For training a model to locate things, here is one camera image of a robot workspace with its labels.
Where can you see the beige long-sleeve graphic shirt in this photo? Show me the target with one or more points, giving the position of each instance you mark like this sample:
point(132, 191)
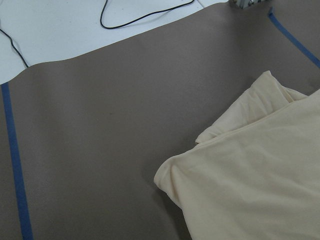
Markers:
point(255, 173)

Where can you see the brown table mat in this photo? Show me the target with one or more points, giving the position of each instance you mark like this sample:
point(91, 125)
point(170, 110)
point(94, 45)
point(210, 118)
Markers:
point(82, 139)

